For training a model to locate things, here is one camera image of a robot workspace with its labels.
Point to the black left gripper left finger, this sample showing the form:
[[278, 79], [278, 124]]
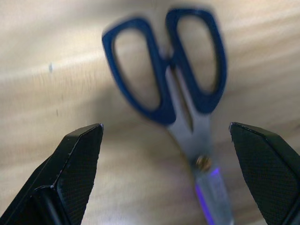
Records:
[[70, 175]]

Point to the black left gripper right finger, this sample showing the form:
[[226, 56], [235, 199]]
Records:
[[269, 173]]

